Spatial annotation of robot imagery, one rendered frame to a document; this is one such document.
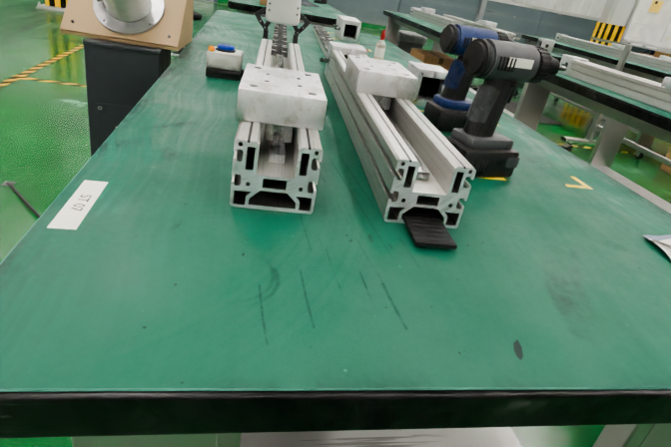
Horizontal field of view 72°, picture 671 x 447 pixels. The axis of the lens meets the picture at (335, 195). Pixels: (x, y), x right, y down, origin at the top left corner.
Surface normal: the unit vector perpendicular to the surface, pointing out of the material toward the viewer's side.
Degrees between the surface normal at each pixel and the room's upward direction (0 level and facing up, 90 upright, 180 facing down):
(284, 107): 90
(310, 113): 90
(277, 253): 0
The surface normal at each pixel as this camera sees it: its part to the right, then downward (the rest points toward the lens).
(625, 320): 0.17, -0.89
